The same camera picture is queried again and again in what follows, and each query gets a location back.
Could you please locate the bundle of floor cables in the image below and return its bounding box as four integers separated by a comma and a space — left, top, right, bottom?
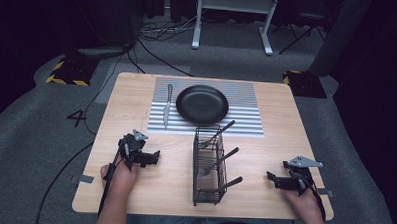
126, 8, 208, 78

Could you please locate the white metal desk frame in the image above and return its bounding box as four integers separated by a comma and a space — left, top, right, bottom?
191, 0, 280, 57

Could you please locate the black-handled cutlery piece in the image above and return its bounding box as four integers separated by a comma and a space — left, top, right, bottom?
217, 175, 244, 192

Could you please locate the black round plate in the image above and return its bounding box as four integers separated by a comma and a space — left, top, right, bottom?
174, 83, 230, 127

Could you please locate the left hand-held gripper cable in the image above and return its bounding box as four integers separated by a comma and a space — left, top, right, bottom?
97, 148, 123, 218

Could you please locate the black yellow striped base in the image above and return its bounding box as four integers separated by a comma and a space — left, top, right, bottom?
281, 69, 329, 100
45, 54, 100, 88

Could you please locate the black tripod stand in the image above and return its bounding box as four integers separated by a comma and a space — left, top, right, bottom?
272, 9, 328, 57

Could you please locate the hand-held gripper cable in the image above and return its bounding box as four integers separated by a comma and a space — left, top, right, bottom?
97, 148, 123, 218
301, 174, 328, 223

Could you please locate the silver table knife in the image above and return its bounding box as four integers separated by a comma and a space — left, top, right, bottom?
162, 83, 174, 129

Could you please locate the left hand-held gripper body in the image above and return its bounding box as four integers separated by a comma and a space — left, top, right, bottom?
116, 128, 150, 173

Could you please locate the grey tape strip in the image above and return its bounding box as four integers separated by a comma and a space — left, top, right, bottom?
70, 174, 95, 185
317, 187, 336, 199

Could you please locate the black floor cable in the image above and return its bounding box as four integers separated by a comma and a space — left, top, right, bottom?
34, 49, 127, 224

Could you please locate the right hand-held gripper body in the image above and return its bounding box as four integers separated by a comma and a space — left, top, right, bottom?
281, 155, 325, 197

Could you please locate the black-handled fork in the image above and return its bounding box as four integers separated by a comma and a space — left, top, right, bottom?
202, 145, 240, 177

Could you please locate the black wire cutlery basket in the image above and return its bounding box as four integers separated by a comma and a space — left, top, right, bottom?
190, 123, 231, 208

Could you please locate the grey striped placemat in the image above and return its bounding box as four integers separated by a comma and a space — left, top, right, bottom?
147, 76, 268, 139

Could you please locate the person's left hand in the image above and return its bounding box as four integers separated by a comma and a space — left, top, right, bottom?
99, 154, 140, 198

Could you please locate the person's right hand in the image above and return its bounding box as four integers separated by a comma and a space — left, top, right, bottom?
280, 186, 322, 224

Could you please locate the right hand-held gripper cable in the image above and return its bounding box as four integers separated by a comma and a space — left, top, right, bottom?
301, 174, 328, 223

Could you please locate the grey padded column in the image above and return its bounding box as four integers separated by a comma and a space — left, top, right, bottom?
308, 0, 374, 79

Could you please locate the black-handled spoon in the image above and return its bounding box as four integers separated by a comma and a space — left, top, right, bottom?
202, 118, 236, 150

